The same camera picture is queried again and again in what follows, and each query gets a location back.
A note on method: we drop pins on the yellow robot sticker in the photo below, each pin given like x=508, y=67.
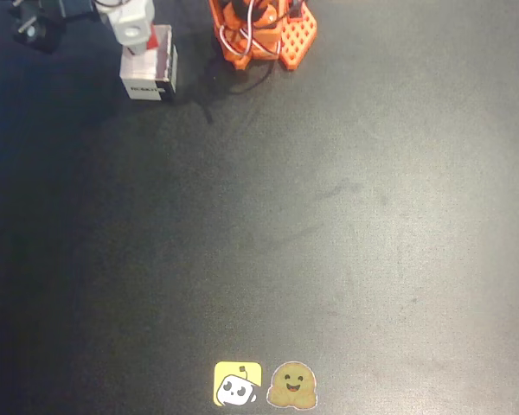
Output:
x=237, y=384

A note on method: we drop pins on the white and orange robot arm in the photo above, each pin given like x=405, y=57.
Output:
x=246, y=30

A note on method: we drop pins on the red cube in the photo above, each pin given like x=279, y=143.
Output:
x=154, y=38

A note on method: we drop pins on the orange perforated base plate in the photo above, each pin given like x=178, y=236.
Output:
x=299, y=36

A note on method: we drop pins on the white cardboard box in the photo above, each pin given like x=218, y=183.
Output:
x=149, y=78

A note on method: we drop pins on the smiling hugging face sticker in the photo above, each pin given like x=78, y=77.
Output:
x=292, y=385

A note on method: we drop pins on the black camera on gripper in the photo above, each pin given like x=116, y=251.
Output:
x=36, y=28

